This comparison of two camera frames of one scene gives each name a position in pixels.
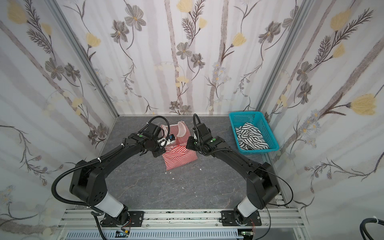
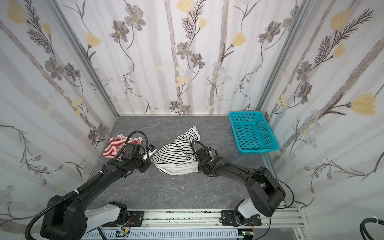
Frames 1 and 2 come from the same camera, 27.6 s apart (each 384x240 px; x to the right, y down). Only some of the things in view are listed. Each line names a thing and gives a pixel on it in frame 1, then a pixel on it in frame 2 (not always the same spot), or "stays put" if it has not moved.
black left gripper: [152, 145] to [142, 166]
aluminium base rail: [92, 218] stays put
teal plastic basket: [252, 132] stays put
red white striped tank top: [177, 154] to [115, 145]
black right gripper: [191, 144] to [199, 163]
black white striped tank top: [250, 138] to [179, 158]
